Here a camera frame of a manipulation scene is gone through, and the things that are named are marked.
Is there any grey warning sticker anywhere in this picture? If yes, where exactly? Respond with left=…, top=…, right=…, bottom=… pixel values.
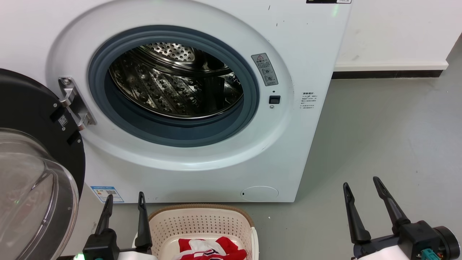
left=251, top=53, right=279, bottom=87

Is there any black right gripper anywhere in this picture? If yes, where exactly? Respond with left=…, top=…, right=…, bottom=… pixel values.
left=343, top=177, right=461, bottom=260

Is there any red and white garment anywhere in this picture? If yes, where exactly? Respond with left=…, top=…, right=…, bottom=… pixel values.
left=175, top=237, right=248, bottom=260

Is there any grey rubber door gasket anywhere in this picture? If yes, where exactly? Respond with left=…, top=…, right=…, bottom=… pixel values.
left=88, top=25, right=260, bottom=148

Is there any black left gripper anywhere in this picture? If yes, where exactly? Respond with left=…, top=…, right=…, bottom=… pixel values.
left=83, top=191, right=153, bottom=260

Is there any stainless steel washing machine drum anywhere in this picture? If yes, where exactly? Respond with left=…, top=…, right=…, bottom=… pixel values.
left=109, top=43, right=244, bottom=119

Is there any blue energy label sticker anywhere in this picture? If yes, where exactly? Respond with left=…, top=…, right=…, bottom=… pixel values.
left=90, top=186, right=124, bottom=203

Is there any cream perforated laundry basket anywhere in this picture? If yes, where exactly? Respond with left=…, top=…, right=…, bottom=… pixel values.
left=148, top=204, right=260, bottom=260

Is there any white front-load washing machine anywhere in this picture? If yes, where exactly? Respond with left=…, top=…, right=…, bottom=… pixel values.
left=0, top=0, right=352, bottom=203

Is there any black glass washer door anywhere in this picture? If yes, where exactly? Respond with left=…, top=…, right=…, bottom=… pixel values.
left=0, top=69, right=86, bottom=260

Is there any white text label sticker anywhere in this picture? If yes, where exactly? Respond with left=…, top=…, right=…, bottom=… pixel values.
left=301, top=91, right=318, bottom=110

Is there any black and white baseboard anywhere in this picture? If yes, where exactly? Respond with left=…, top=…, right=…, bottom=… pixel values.
left=332, top=61, right=449, bottom=79

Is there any round white filter cover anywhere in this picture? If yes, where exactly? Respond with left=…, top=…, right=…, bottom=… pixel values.
left=241, top=186, right=279, bottom=202

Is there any metal door hinge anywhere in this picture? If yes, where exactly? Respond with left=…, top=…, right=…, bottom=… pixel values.
left=58, top=77, right=97, bottom=131

